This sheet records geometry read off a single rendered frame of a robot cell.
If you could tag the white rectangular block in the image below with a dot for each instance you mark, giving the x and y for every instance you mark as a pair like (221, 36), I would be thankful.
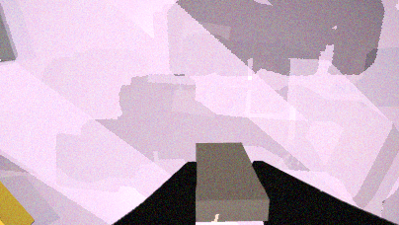
(6, 51)

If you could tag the tan domino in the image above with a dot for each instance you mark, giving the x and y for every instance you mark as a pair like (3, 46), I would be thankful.
(228, 189)

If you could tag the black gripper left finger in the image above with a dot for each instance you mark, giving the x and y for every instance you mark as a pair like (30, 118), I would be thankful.
(173, 203)

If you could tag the yellow block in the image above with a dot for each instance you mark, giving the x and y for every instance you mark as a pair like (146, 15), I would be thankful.
(11, 210)

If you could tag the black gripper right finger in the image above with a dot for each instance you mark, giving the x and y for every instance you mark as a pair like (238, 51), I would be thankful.
(295, 202)

